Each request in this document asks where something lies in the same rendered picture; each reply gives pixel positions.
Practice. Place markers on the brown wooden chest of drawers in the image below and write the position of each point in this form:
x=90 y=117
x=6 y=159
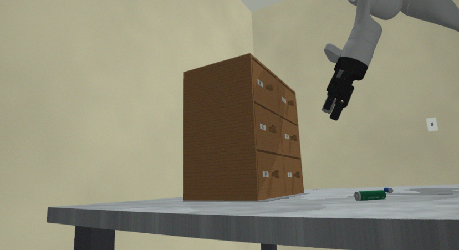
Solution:
x=219 y=132

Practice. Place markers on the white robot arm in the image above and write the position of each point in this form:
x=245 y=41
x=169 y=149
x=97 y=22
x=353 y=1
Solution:
x=366 y=32

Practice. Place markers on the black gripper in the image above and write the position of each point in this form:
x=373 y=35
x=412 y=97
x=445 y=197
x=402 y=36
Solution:
x=340 y=87

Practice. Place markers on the green aa battery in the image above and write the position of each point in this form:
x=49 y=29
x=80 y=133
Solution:
x=370 y=195

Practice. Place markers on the brown wooden drawer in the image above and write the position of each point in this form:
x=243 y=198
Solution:
x=293 y=175
x=290 y=137
x=287 y=102
x=268 y=132
x=264 y=87
x=270 y=181

